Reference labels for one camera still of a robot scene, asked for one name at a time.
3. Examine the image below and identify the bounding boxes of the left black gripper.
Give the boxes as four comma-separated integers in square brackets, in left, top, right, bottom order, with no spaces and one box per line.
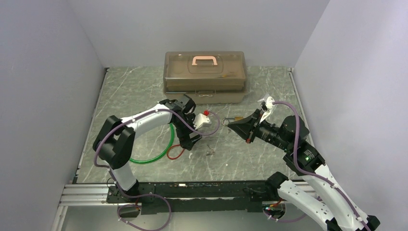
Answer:
[172,114,203,151]

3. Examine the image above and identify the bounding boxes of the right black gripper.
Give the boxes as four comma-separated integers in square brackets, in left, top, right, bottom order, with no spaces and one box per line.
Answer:
[227,108,291,151]

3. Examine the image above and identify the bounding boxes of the silver key set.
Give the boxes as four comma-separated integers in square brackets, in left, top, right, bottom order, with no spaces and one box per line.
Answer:
[206,145,215,156]

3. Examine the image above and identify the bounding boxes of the red cable lock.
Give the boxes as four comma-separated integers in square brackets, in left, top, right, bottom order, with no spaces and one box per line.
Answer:
[166,144,185,160]

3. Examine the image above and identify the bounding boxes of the green cable lock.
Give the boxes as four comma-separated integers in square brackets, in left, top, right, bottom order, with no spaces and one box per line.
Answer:
[130,124,175,164]

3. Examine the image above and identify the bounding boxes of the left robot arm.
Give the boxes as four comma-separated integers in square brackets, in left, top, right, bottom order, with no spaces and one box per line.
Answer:
[92,95,202,202]

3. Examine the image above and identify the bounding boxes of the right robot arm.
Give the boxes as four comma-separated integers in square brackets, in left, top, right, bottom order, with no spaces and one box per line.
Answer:
[227,109,381,231]

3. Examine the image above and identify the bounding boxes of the brass padlock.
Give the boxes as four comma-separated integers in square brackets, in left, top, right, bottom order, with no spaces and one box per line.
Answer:
[221,116,243,126]

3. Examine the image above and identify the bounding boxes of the brown translucent tool box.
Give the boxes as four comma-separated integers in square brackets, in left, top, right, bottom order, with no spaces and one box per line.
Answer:
[163,51,248,104]

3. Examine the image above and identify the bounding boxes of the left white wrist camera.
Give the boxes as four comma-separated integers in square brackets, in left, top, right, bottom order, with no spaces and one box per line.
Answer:
[193,110,212,130]

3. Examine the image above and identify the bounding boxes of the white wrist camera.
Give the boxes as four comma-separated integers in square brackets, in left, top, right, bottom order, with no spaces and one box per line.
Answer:
[257,93,275,123]
[193,110,212,130]

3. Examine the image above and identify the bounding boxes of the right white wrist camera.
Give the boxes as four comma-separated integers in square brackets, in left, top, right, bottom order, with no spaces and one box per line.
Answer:
[257,93,275,123]

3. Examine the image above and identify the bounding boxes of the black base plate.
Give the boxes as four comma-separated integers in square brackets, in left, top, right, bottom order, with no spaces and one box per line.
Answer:
[106,180,280,215]

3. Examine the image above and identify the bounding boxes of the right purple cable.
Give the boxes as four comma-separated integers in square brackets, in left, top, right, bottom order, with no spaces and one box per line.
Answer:
[262,101,373,231]

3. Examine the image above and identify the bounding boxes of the pink tool box handle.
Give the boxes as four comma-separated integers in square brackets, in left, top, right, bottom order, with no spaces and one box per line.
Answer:
[191,56,218,66]

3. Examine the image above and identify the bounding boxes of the aluminium frame rail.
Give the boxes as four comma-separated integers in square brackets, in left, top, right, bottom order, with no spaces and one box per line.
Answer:
[59,181,341,206]

